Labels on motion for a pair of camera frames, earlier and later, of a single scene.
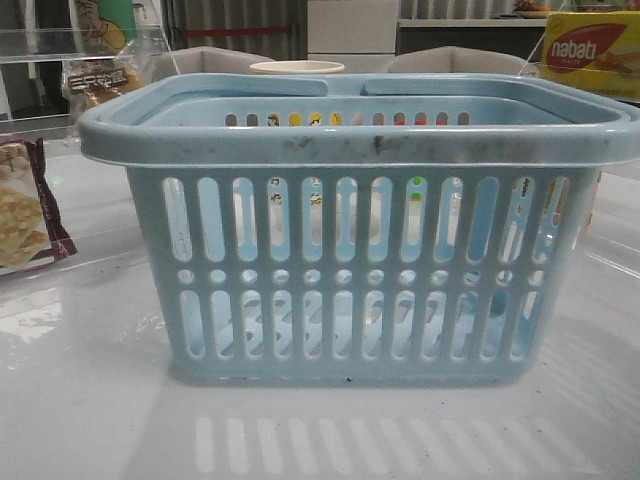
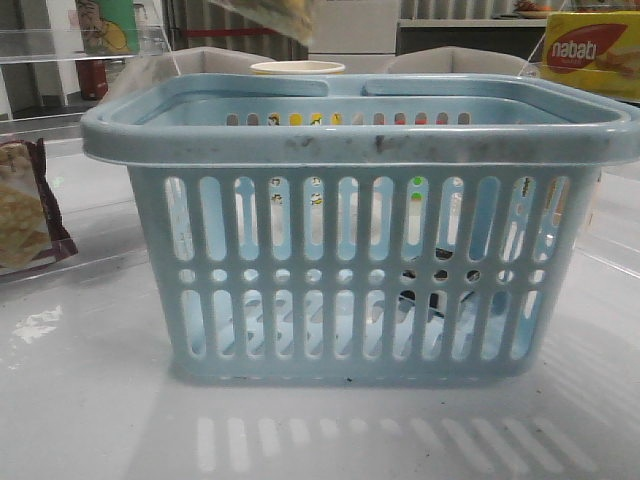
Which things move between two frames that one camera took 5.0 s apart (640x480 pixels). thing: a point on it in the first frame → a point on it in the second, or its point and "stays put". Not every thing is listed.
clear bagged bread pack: x=89 y=83 → x=293 y=17
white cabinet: x=360 y=34 stays put
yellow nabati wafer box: x=599 y=50 stays put
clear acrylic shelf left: x=49 y=76 stays put
